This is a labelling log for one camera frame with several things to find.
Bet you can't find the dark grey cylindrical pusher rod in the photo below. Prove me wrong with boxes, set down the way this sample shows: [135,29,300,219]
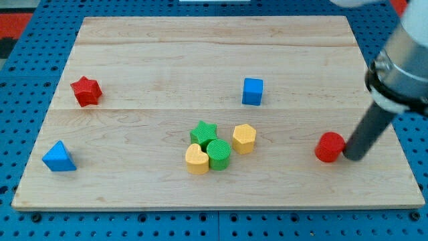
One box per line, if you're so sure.
[343,102,397,161]

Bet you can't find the red cylinder block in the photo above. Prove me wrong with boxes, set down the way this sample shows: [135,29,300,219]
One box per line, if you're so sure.
[314,132,346,163]

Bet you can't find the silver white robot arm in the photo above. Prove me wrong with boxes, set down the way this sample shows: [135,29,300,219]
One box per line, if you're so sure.
[343,0,427,161]

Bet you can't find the green star block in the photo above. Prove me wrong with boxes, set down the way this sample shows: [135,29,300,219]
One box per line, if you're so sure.
[190,120,217,151]

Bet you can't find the red star block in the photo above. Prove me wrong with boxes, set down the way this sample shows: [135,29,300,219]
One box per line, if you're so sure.
[70,76,102,107]

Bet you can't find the blue cube block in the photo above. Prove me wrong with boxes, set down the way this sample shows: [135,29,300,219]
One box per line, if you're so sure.
[241,78,263,106]

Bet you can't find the yellow hexagon block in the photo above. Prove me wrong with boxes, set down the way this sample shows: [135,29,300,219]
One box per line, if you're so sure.
[232,124,257,155]

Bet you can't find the light wooden board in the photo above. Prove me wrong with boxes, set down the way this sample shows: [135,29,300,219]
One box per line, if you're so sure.
[12,16,425,212]

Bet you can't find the green cylinder block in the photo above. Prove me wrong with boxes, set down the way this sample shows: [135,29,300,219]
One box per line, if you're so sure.
[206,139,231,171]

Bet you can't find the yellow heart block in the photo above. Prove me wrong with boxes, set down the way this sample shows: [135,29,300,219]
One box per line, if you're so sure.
[185,143,209,175]

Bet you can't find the blue triangle block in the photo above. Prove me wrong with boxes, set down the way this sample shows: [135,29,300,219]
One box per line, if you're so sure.
[41,141,77,171]

